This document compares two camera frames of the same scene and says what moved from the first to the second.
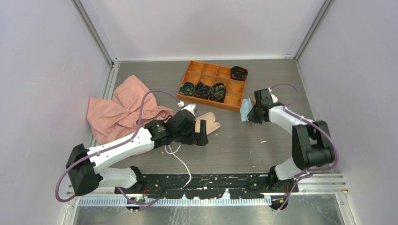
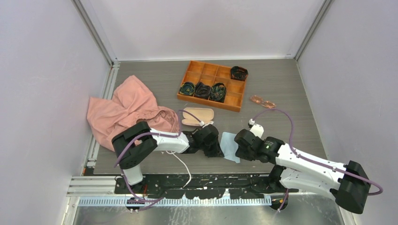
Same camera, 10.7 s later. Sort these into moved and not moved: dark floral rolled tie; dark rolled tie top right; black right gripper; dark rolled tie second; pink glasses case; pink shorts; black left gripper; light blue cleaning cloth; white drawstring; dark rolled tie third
Moved: light blue cleaning cloth; black right gripper; pink glasses case; black left gripper
Not moved: dark floral rolled tie; dark rolled tie third; white drawstring; pink shorts; dark rolled tie second; dark rolled tie top right
